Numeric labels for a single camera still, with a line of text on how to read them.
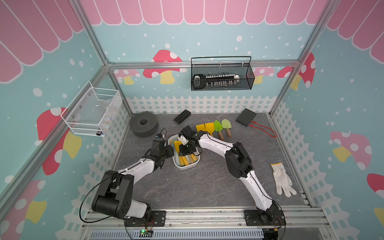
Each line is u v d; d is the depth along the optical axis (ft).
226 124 3.72
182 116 3.83
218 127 3.66
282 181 2.79
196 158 2.94
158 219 2.46
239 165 1.93
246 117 3.92
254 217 2.44
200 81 2.94
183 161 3.01
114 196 1.42
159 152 2.34
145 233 2.39
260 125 3.77
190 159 3.07
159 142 2.34
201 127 3.61
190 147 2.76
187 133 2.65
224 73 3.01
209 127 3.70
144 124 3.51
